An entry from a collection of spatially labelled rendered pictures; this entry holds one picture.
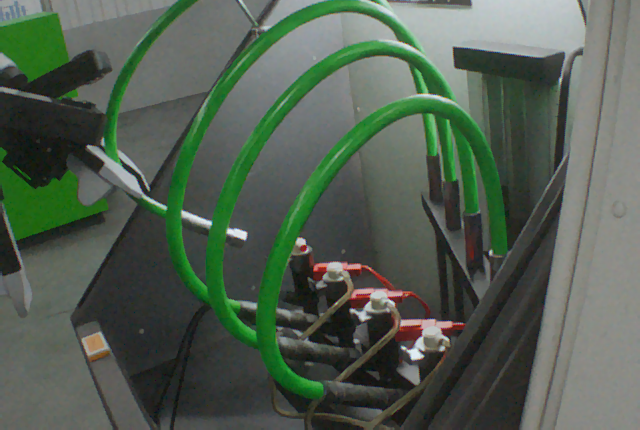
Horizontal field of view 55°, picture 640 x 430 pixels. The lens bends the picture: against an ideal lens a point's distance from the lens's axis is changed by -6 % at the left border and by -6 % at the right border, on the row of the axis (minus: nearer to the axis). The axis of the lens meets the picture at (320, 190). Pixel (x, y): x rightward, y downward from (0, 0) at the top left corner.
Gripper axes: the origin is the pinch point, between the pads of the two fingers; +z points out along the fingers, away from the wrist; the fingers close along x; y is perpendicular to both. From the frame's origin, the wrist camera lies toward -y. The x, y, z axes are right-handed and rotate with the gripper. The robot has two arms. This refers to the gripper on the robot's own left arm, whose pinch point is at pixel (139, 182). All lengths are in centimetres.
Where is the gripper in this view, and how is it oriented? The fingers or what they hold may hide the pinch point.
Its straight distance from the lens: 75.2
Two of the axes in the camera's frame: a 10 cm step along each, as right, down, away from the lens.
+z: 7.9, 6.1, 0.8
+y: -6.1, 7.8, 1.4
